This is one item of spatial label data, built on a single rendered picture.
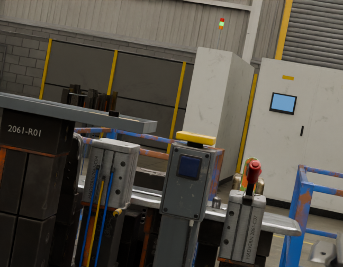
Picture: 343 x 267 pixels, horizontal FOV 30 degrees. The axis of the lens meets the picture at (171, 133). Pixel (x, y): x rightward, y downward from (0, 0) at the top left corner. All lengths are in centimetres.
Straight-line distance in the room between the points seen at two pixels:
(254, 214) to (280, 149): 791
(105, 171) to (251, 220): 28
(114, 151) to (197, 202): 24
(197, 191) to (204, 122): 813
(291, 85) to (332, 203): 170
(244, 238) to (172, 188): 22
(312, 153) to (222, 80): 160
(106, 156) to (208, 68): 801
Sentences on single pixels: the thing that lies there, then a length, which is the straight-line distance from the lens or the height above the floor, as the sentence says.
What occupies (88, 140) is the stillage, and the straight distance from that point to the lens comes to 323.
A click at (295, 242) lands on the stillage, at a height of 67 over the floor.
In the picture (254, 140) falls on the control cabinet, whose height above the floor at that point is 85.
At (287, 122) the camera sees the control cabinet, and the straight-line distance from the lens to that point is 907.
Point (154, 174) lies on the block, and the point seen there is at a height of 103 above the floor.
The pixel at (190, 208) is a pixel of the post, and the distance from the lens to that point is 102.
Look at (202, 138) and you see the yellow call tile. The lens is 101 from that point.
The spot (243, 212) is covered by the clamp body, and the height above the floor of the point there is 103.
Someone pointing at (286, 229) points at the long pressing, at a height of 100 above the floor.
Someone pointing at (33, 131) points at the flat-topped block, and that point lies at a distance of 106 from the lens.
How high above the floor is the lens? 121
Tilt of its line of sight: 3 degrees down
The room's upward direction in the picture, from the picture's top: 10 degrees clockwise
